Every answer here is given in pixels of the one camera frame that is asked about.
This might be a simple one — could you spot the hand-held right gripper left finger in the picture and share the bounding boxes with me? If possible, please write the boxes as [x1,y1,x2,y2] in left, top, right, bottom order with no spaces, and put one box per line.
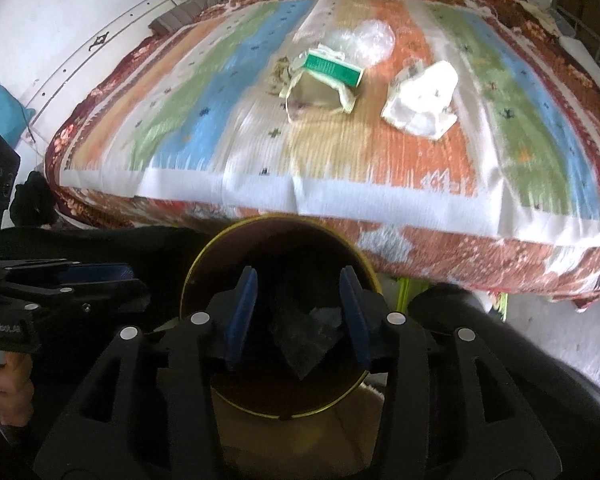
[32,265,259,480]

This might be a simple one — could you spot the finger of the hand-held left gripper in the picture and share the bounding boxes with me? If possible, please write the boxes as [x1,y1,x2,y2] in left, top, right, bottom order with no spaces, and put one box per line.
[7,279,152,323]
[0,258,137,286]

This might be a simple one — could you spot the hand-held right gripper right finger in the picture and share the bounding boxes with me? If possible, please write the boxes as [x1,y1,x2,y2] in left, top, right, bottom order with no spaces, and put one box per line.
[339,265,566,480]

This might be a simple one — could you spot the round dark bin gold rim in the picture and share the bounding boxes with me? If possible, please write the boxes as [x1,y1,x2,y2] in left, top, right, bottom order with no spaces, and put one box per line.
[180,215,383,418]

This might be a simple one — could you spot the disposable face mask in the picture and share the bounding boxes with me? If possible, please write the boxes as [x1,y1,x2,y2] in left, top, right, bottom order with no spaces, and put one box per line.
[279,62,357,123]

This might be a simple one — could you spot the small cardboard medicine box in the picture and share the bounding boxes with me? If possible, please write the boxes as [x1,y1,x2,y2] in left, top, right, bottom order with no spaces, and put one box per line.
[302,49,365,87]

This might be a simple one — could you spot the person's left hand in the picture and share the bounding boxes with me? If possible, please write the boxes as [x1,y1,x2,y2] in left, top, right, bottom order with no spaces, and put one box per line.
[0,352,34,428]

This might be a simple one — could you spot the dark cloth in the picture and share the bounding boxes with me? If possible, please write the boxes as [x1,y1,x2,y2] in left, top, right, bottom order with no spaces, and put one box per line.
[10,170,57,227]

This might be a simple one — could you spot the crumpled clear plastic wrapper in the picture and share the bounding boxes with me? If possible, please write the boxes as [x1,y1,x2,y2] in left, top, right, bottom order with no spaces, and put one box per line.
[270,285,344,381]

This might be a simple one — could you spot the turquoise cushion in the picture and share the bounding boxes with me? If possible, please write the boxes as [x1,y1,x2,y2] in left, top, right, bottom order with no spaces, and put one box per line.
[0,74,36,148]

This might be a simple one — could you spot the striped colourful bedspread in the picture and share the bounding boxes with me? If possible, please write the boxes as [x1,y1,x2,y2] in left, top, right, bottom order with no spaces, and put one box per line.
[44,0,600,311]

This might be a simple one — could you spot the person's black trousers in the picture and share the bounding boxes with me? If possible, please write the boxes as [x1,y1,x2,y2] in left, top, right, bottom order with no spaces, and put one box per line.
[0,225,600,480]

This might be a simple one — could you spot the striped colourful blanket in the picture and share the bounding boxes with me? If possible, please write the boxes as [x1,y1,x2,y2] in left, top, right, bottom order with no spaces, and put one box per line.
[60,0,600,248]

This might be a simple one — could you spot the white cabinet door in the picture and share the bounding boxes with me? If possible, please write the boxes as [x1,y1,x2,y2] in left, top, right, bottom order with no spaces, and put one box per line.
[0,0,196,171]

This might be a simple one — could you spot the large crumpled white paper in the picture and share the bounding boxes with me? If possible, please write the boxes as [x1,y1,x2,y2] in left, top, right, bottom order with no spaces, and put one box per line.
[381,60,459,141]

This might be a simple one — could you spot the small crumpled paper scrap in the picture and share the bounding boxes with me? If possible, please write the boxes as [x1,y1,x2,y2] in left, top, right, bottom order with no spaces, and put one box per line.
[269,56,297,97]

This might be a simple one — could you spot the grey folded cloth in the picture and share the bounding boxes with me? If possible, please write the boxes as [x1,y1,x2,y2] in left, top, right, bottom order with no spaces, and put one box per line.
[149,0,223,32]

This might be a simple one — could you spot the clear plastic bag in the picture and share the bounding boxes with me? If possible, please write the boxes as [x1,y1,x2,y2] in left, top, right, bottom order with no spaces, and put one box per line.
[325,19,396,66]

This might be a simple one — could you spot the white cloth on rack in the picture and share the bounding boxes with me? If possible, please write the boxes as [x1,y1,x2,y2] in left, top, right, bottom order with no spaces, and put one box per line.
[561,36,600,79]

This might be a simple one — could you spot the yellow green strap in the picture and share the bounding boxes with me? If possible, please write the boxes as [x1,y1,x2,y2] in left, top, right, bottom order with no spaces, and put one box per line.
[394,278,413,316]

